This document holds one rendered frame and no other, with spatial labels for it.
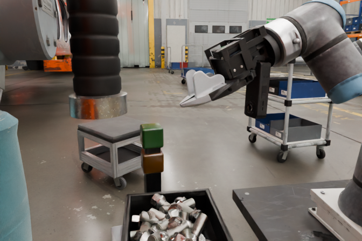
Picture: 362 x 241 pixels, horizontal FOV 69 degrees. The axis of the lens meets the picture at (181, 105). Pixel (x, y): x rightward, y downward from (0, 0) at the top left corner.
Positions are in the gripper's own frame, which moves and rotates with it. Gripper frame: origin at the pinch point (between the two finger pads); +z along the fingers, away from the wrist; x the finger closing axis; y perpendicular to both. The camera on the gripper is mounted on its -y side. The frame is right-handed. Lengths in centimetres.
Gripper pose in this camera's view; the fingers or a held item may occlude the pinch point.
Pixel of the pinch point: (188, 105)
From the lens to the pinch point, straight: 49.2
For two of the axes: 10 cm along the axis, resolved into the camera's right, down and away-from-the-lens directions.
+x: 3.4, 1.8, -9.2
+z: -8.5, 4.8, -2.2
